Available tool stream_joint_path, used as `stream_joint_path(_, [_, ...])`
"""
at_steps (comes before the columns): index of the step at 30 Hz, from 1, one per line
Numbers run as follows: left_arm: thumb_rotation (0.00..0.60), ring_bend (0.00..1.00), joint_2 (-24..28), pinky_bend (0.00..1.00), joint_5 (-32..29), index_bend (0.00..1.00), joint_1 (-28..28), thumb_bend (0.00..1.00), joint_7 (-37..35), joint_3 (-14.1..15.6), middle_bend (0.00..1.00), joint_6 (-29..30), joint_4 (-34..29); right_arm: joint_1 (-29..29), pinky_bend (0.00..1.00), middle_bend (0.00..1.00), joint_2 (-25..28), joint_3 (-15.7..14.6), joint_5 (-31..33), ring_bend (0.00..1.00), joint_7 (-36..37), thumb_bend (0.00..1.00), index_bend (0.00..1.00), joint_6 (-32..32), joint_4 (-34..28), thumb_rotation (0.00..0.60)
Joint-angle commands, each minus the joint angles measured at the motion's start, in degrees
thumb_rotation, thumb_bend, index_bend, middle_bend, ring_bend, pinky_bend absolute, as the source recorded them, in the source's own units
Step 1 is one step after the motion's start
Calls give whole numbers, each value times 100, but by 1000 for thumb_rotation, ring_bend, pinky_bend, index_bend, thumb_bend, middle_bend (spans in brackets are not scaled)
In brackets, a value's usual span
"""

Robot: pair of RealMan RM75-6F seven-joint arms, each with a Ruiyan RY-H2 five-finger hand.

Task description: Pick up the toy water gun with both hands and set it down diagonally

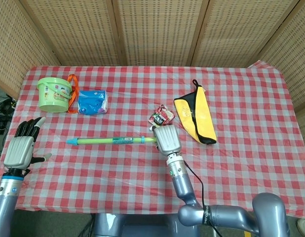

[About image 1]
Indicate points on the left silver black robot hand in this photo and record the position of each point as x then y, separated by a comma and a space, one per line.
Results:
19, 153

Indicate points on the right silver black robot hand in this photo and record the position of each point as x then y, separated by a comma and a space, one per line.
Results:
168, 139

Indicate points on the green tube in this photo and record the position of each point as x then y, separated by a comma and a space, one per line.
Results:
98, 141

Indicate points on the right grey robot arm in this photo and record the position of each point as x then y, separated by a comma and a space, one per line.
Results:
184, 187

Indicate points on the red snack pouch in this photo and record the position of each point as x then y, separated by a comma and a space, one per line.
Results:
160, 117

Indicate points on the yellow black cloth pouch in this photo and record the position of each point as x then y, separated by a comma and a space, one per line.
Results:
202, 113

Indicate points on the green plastic bucket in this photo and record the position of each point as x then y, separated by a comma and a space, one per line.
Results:
52, 95

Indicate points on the red white checkered tablecloth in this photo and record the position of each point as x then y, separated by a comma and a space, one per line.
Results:
105, 177

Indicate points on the blue tissue pack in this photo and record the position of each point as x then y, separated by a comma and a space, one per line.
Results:
92, 102

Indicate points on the grey robot torso base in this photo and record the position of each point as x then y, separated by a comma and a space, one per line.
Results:
142, 225

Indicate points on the bamboo folding screen panel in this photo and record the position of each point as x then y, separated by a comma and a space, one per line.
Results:
160, 29
76, 29
14, 49
293, 56
239, 32

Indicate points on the white shoe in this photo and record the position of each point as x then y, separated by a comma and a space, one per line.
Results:
304, 227

